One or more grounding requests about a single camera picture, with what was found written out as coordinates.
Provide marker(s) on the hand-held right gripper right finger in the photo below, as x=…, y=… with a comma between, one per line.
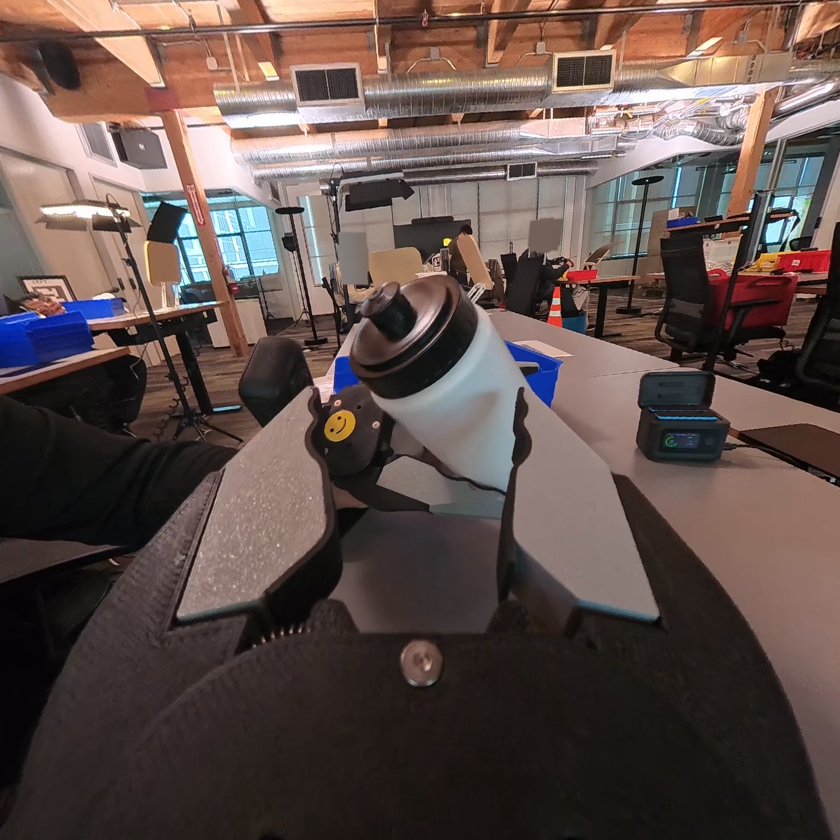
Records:
x=577, y=525

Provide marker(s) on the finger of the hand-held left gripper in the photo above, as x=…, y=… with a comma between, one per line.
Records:
x=433, y=495

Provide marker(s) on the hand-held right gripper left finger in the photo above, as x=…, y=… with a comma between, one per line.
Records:
x=262, y=525

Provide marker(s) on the blue plastic bin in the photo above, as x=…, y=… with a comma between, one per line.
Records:
x=541, y=380

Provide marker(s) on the wooden top standing desk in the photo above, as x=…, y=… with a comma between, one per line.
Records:
x=157, y=313

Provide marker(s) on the black battery charging case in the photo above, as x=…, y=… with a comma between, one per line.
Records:
x=682, y=426

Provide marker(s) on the white printed paper sheet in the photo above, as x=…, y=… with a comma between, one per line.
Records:
x=538, y=349

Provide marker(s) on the black softbox light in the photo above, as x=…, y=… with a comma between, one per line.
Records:
x=377, y=195

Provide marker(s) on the white lattice stand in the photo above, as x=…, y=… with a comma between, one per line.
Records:
x=480, y=293

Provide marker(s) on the orange traffic cone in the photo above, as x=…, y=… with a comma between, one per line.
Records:
x=555, y=308

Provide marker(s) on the tan wooden board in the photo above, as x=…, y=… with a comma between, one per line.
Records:
x=476, y=262

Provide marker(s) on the black flat device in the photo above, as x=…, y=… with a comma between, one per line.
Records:
x=794, y=446

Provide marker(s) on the stack of blue bins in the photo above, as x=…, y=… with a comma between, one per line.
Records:
x=46, y=334

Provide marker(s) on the wood-edged office desk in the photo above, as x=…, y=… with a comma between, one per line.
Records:
x=597, y=281

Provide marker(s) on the light panel on tripod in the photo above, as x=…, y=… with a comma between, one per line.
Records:
x=88, y=213

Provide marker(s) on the black office chair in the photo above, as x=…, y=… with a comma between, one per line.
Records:
x=682, y=295
x=823, y=315

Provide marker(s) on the red plastic tote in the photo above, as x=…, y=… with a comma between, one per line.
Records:
x=761, y=298

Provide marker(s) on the ceiling vent grille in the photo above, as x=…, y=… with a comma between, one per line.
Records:
x=327, y=84
x=583, y=70

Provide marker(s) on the wooden post red sign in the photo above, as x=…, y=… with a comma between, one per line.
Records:
x=203, y=229

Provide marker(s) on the black wall screen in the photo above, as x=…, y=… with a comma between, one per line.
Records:
x=426, y=233

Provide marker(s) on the silver air duct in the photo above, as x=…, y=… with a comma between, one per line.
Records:
x=459, y=92
x=426, y=141

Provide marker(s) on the wooden support post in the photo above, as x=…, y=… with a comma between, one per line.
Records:
x=751, y=151

